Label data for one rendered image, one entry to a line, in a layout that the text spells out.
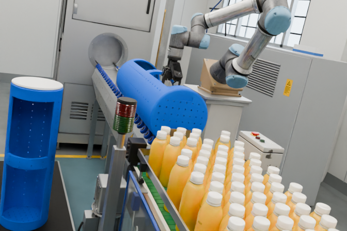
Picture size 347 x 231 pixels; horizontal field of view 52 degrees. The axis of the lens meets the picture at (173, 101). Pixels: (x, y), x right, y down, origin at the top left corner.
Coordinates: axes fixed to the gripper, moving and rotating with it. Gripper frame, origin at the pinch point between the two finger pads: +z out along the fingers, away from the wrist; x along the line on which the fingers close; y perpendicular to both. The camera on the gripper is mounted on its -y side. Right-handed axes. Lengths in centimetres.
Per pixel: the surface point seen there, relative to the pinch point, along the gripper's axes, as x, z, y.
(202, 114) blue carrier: -10.8, 2.5, -20.6
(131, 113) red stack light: 35, -9, -64
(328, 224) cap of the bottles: -11, 4, -104
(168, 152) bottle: 15, 10, -50
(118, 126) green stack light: 38, -5, -64
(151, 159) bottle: 18.6, 15.4, -43.4
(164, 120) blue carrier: 7.3, 6.8, -20.7
